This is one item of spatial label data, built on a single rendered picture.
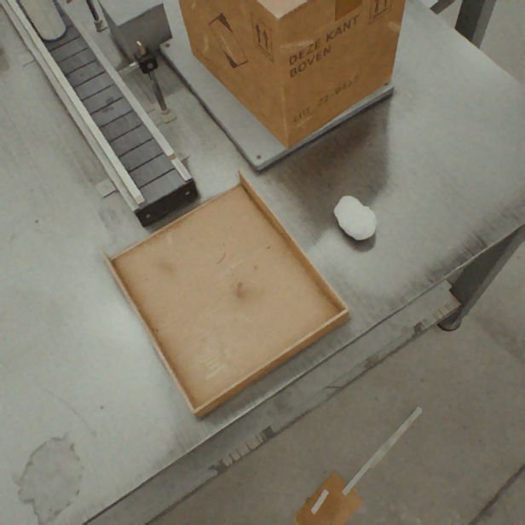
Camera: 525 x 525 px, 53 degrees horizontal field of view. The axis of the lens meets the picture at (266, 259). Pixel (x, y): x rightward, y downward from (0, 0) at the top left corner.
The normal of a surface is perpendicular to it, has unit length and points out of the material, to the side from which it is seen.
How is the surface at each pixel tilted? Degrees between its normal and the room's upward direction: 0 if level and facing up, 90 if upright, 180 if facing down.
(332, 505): 3
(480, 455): 0
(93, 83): 0
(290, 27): 90
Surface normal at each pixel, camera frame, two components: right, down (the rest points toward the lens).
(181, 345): -0.08, -0.43
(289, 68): 0.60, 0.70
